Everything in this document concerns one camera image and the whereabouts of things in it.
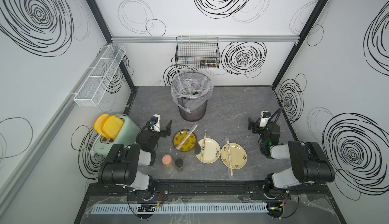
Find clear chopstick wrapper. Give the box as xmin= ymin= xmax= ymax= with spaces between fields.
xmin=225 ymin=137 xmax=235 ymax=178

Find chopsticks green tip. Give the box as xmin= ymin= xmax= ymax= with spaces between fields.
xmin=200 ymin=130 xmax=208 ymax=164

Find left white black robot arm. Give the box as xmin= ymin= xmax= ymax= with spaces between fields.
xmin=98 ymin=116 xmax=172 ymax=191

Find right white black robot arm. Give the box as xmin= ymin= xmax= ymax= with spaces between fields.
xmin=248 ymin=118 xmax=335 ymax=194

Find mint green toaster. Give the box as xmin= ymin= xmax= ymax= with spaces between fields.
xmin=90 ymin=114 xmax=140 ymax=157

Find yellow patterned plate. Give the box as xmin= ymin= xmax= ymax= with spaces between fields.
xmin=173 ymin=130 xmax=197 ymax=152

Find pink lid jar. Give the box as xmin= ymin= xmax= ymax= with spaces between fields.
xmin=162 ymin=155 xmax=174 ymax=172

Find black mesh trash bin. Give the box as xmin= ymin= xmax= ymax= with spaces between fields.
xmin=177 ymin=97 xmax=208 ymax=122

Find cream plate red black marks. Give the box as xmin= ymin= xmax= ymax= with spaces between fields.
xmin=220 ymin=143 xmax=248 ymax=170

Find black lid spice bottle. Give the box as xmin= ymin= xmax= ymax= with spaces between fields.
xmin=175 ymin=158 xmax=184 ymax=172

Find right yellow toast slice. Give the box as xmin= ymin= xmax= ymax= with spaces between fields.
xmin=102 ymin=116 xmax=124 ymax=140

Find yellow toast slice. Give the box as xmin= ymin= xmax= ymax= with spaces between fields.
xmin=102 ymin=116 xmax=124 ymax=140
xmin=93 ymin=114 xmax=109 ymax=134

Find clear plastic bin liner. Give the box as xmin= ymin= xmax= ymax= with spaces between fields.
xmin=171 ymin=72 xmax=214 ymax=106

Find cream plate with flower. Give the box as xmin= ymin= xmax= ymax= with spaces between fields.
xmin=194 ymin=138 xmax=220 ymax=164

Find left yellow toast slice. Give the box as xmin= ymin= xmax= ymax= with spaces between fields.
xmin=93 ymin=114 xmax=109 ymax=134

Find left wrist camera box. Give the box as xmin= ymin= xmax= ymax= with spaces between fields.
xmin=150 ymin=114 xmax=161 ymax=132

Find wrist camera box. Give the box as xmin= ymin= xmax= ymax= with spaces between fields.
xmin=259 ymin=110 xmax=271 ymax=128
xmin=150 ymin=114 xmax=161 ymax=132

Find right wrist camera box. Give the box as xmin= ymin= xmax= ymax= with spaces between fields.
xmin=259 ymin=110 xmax=271 ymax=128

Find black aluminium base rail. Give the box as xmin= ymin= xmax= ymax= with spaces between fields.
xmin=85 ymin=180 xmax=329 ymax=201

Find white slotted cable duct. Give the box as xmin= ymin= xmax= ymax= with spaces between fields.
xmin=90 ymin=203 xmax=268 ymax=215

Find items in wire basket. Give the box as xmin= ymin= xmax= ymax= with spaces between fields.
xmin=200 ymin=60 xmax=218 ymax=68

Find white wire wall shelf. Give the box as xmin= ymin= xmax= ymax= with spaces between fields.
xmin=74 ymin=44 xmax=125 ymax=107

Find black wire wall basket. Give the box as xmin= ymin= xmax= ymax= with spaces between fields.
xmin=174 ymin=36 xmax=221 ymax=70

